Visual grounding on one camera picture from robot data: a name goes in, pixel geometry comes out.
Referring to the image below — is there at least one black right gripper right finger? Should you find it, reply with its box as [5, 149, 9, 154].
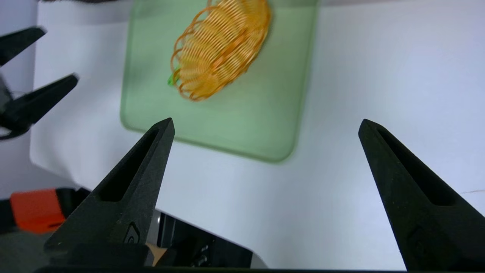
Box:
[358, 118, 485, 271]

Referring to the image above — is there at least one small round yellow wicker basket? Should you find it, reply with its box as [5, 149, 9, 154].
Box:
[170, 0, 272, 102]

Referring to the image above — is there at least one light green plastic tray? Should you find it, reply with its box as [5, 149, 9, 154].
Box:
[120, 0, 319, 163]

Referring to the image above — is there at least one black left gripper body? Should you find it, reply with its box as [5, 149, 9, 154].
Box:
[0, 74, 19, 140]

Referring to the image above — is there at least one robot body orange black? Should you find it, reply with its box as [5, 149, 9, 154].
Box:
[0, 186, 266, 270]

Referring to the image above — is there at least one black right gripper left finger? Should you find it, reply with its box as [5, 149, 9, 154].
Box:
[43, 118, 175, 269]

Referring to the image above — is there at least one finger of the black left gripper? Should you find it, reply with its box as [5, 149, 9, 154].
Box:
[0, 26, 47, 67]
[11, 73, 79, 128]

